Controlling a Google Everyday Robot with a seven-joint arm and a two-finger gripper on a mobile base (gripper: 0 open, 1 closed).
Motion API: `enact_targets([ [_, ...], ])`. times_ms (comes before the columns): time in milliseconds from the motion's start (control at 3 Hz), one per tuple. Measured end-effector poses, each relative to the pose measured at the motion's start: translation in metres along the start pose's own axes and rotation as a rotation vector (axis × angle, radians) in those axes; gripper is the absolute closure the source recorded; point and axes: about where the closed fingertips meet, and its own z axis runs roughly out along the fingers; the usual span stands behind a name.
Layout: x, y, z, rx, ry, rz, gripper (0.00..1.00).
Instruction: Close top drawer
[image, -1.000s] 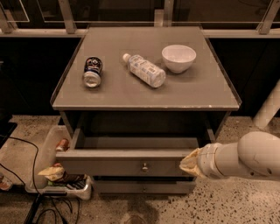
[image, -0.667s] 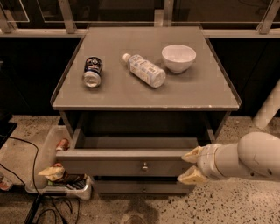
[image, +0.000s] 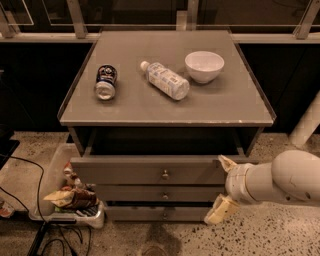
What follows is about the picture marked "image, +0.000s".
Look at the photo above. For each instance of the yellow snack bag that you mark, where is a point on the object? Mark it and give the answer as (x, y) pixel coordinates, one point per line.
(60, 198)

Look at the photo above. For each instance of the grey top drawer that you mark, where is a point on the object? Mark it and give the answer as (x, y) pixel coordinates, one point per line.
(147, 170)

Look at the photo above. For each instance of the red white object at left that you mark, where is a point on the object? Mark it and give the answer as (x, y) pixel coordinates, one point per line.
(6, 210)

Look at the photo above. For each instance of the orange can in bin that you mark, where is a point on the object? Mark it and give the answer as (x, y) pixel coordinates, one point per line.
(71, 176)

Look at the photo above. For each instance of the metal top drawer knob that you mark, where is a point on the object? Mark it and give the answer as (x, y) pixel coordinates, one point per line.
(165, 175)

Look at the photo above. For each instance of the metal window railing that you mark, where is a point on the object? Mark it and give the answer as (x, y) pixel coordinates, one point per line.
(248, 21)

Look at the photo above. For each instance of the grey drawer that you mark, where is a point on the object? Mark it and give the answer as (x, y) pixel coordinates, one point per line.
(148, 193)
(146, 214)
(147, 170)

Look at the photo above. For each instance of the clear plastic bin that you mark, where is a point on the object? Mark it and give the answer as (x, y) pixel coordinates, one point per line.
(54, 180)

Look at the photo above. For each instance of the brown snack bag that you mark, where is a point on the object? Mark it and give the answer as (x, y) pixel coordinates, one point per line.
(83, 199)

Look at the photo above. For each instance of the grey drawer cabinet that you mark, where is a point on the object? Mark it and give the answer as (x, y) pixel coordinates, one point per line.
(223, 117)

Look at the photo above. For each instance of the grey middle drawer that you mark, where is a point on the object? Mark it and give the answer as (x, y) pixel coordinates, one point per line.
(148, 193)

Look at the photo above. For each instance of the white pillar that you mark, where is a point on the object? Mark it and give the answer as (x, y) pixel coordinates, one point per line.
(307, 124)

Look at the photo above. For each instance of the grey bottom drawer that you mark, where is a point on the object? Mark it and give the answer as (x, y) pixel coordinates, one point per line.
(146, 214)

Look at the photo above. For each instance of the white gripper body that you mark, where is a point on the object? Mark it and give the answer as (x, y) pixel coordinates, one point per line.
(236, 182)

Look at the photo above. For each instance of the clear plastic water bottle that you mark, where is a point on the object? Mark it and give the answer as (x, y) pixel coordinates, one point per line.
(170, 83)

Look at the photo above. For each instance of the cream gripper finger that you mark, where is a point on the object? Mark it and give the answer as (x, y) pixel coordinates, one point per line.
(222, 208)
(227, 164)

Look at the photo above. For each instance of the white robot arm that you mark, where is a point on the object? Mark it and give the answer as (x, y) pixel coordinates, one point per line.
(293, 178)

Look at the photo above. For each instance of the blue soda can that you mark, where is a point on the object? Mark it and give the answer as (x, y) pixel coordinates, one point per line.
(105, 82)

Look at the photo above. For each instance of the white bowl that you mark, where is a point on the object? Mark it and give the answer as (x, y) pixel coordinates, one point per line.
(204, 66)

